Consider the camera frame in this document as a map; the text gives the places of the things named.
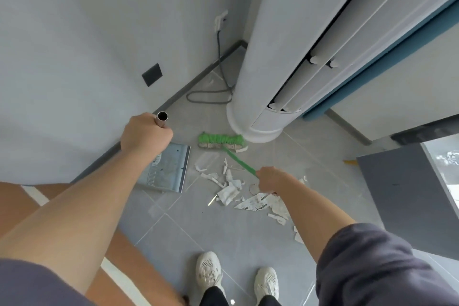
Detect person's right hand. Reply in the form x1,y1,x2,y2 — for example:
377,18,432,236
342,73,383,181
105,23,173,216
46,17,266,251
255,167,287,195

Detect person's white shoe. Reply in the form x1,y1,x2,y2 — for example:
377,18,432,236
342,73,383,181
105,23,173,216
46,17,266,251
195,252,224,303
255,267,279,306

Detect green broom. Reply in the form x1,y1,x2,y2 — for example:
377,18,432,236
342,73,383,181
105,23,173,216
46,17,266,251
198,132,259,178

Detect person's white left shoe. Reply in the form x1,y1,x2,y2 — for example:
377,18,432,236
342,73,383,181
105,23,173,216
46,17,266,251
195,252,224,303

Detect person's right forearm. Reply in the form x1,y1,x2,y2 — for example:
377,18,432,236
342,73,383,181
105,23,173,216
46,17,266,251
274,182,357,265

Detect pile of torn paper scraps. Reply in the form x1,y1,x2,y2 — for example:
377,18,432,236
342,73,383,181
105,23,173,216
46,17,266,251
195,153,309,245

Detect grey metal dustpan with handle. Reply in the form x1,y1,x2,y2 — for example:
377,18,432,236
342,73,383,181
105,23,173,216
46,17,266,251
136,111,191,194

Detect dark grey baseboard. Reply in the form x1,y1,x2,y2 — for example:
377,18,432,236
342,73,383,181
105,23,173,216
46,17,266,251
70,40,249,184

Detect person's left hand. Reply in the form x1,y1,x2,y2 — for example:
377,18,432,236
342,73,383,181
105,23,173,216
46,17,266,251
120,113,174,163

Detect white standing air conditioner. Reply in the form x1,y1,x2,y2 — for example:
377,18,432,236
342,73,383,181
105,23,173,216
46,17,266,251
227,0,459,144

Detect white wall plug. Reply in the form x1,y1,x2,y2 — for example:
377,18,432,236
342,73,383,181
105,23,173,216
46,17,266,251
214,11,229,32

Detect grey shirt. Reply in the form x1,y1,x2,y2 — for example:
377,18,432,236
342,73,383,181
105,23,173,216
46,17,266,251
0,223,459,306

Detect person's left forearm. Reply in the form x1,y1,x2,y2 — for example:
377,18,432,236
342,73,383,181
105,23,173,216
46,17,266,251
0,146,162,295

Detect black wall plate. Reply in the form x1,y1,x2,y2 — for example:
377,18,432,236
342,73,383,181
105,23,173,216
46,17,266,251
142,63,163,87

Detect black trousers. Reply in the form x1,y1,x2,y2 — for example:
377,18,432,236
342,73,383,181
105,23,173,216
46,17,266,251
199,285,284,306

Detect person's white right shoe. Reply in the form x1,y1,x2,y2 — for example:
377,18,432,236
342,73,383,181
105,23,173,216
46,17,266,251
255,267,279,306

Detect orange panel with white stripe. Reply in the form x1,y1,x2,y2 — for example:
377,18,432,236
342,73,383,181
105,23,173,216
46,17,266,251
0,182,187,306

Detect grey power cable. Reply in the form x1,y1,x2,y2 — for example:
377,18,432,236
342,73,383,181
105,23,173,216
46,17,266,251
186,24,236,104

